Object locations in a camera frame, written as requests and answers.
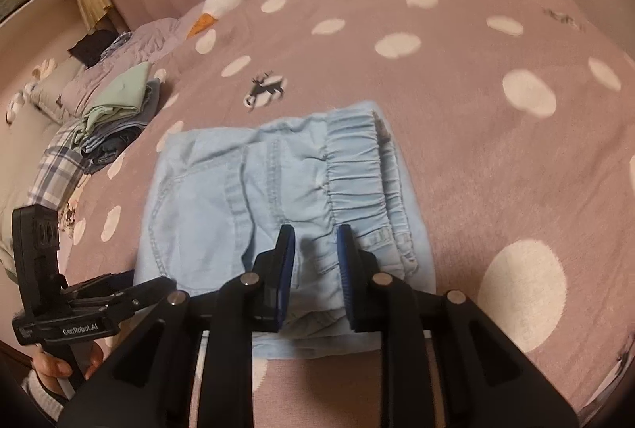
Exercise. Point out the yellow curtain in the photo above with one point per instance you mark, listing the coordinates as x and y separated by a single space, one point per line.
94 1

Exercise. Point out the light blue strawberry print pants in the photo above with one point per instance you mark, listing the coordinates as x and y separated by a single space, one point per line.
198 210

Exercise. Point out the black garment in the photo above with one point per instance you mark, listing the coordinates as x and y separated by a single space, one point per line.
92 46

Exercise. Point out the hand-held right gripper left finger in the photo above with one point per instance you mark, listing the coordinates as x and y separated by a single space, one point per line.
285 279

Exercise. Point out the striped blue garment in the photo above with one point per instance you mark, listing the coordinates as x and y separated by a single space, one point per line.
116 43

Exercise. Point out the beige padded headboard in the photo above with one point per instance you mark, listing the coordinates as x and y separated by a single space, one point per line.
20 150

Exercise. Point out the lilac quilt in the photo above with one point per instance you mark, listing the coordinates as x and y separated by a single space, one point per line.
144 41

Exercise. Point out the person's left hand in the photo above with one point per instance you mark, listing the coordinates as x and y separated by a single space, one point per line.
49 367

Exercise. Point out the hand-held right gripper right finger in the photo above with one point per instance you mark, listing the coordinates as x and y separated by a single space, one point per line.
347 279

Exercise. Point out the mauve polka dot blanket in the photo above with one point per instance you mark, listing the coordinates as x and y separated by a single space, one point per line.
496 185

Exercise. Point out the folded dark garment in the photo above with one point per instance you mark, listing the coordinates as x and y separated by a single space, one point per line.
111 150

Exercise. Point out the beige pillow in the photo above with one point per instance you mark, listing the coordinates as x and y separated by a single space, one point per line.
54 81

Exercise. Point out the plaid cloth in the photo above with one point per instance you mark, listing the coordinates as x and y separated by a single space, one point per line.
59 165

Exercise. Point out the folded blue garment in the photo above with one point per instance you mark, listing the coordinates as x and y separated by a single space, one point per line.
150 98

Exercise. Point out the cream bunny plush toy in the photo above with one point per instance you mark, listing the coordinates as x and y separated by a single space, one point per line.
43 67

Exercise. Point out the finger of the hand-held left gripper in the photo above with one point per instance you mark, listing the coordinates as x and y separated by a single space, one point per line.
134 294
99 285

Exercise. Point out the folded green garment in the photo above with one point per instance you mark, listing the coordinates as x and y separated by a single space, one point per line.
119 100

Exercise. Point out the person's left forearm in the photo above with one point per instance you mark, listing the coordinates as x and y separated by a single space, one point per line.
42 398

